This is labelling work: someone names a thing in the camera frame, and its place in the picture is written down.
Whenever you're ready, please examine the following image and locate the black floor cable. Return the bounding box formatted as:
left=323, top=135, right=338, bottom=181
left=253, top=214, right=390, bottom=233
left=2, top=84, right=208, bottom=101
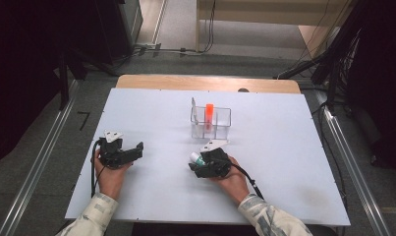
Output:
left=159, top=0, right=218, bottom=55

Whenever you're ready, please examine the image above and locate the person's left hand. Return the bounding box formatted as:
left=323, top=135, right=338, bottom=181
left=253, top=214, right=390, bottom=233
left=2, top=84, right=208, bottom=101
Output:
left=90, top=148, right=135, bottom=202

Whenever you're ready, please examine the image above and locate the clear acrylic organizer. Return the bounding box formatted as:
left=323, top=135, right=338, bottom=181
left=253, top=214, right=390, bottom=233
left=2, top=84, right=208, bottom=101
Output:
left=190, top=105, right=233, bottom=141

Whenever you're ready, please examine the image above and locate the black stand with cables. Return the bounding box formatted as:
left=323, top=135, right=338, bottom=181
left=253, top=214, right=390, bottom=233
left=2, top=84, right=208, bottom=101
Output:
left=273, top=0, right=367, bottom=114

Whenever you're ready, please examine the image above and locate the orange highlighter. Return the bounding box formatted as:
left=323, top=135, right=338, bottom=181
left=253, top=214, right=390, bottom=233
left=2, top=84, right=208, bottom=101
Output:
left=203, top=103, right=215, bottom=133

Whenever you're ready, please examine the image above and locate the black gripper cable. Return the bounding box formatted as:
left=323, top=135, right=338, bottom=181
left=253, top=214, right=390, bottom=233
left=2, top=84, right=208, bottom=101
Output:
left=90, top=139, right=105, bottom=199
left=230, top=162, right=266, bottom=201

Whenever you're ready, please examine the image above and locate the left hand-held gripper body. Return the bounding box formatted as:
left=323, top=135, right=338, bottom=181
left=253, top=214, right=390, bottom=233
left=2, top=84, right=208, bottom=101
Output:
left=97, top=130, right=132, bottom=170

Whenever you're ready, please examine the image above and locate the wooden table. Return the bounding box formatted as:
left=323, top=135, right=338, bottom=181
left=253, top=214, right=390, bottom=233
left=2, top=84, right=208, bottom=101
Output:
left=115, top=74, right=302, bottom=95

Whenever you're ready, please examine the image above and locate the person's right hand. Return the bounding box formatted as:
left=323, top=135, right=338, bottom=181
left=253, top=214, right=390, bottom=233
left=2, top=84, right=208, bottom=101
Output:
left=211, top=154, right=251, bottom=207

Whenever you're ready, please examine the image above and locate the dark curtain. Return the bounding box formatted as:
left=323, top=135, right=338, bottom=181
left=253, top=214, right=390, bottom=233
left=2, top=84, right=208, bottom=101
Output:
left=0, top=0, right=121, bottom=168
left=344, top=0, right=396, bottom=178

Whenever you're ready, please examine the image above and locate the grey cabinet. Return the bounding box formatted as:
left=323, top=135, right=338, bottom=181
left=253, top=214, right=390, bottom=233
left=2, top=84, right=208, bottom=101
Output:
left=117, top=0, right=144, bottom=47

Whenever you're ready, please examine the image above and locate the light wooden desk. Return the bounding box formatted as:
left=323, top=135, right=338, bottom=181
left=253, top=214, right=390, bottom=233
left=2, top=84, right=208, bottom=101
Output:
left=195, top=0, right=352, bottom=53

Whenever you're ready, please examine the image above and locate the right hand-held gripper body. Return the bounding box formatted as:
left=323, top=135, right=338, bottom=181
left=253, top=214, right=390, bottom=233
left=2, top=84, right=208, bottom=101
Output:
left=198, top=139, right=233, bottom=180

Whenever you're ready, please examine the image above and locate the white and teal tube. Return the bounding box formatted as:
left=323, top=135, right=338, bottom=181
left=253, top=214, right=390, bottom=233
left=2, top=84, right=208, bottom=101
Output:
left=190, top=151, right=206, bottom=167

